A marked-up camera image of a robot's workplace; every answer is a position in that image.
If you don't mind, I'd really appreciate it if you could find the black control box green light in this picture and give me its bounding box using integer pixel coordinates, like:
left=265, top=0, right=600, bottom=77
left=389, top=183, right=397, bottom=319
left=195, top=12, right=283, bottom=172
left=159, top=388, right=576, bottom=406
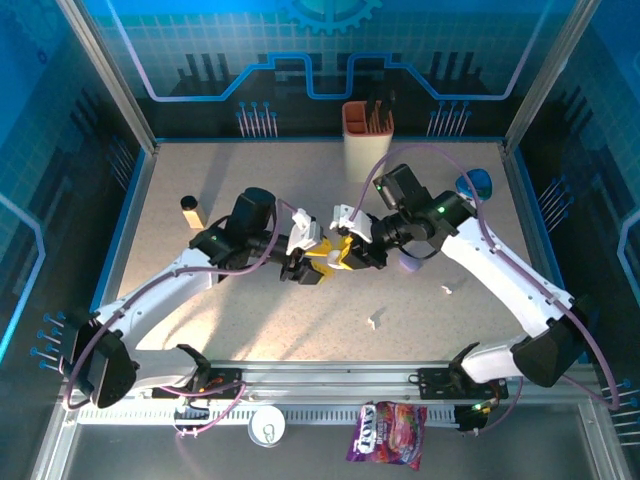
left=453, top=403, right=496, bottom=437

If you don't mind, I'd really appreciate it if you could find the black knife handle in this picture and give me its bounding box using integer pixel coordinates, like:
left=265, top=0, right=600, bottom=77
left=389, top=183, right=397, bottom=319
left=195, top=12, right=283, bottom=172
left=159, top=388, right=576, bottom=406
left=382, top=89, right=398, bottom=132

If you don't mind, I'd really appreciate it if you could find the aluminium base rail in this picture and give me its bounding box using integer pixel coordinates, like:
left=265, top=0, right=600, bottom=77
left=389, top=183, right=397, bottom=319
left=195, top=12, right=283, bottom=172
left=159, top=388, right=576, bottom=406
left=59, top=360, right=601, bottom=401

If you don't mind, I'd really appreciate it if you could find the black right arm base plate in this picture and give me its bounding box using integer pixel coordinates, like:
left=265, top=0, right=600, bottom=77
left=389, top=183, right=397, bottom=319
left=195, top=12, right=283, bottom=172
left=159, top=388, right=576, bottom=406
left=416, top=367, right=509, bottom=401

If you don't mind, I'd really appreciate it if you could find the aluminium frame post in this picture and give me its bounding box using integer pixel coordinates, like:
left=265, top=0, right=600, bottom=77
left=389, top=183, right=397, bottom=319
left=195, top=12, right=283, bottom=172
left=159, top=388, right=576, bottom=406
left=55, top=0, right=161, bottom=155
left=502, top=0, right=601, bottom=156

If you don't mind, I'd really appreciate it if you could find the wooden bottle black cap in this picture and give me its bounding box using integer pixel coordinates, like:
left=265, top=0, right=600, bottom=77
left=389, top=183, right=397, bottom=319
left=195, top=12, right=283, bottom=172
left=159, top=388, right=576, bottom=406
left=180, top=194, right=208, bottom=231

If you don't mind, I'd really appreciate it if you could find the white cup blue lid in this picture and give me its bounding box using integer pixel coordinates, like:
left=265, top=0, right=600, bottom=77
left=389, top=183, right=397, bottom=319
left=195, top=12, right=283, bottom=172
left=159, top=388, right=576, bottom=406
left=455, top=168, right=494, bottom=202

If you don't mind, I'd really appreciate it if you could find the white slotted cable duct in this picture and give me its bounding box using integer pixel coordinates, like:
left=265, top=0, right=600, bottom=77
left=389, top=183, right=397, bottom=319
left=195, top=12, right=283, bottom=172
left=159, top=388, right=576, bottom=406
left=77, top=405, right=459, bottom=427

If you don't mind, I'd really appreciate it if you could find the beige utensil holder orange top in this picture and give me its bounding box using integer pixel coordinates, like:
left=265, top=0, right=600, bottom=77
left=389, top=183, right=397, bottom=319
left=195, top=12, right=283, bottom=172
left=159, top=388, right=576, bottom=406
left=341, top=101, right=396, bottom=185

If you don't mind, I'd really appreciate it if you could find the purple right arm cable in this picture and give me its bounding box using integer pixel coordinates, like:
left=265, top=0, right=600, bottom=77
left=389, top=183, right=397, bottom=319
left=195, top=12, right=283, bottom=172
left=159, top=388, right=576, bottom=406
left=349, top=143, right=622, bottom=436

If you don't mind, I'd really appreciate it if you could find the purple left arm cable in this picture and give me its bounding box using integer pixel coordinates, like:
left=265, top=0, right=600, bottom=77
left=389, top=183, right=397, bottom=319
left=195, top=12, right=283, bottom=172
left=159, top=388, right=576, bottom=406
left=60, top=199, right=302, bottom=441

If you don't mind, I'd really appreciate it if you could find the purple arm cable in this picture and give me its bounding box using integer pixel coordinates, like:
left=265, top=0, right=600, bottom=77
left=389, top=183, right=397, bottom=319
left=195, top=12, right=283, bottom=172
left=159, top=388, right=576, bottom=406
left=349, top=143, right=622, bottom=436
left=60, top=199, right=302, bottom=441

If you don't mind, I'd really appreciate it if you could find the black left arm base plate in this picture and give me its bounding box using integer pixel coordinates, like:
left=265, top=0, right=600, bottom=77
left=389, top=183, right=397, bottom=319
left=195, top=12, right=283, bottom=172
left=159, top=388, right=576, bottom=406
left=151, top=367, right=247, bottom=401

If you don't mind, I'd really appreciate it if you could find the purple candy bag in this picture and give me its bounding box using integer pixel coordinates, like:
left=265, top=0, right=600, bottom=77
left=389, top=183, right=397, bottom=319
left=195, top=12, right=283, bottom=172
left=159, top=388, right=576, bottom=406
left=346, top=400, right=429, bottom=473

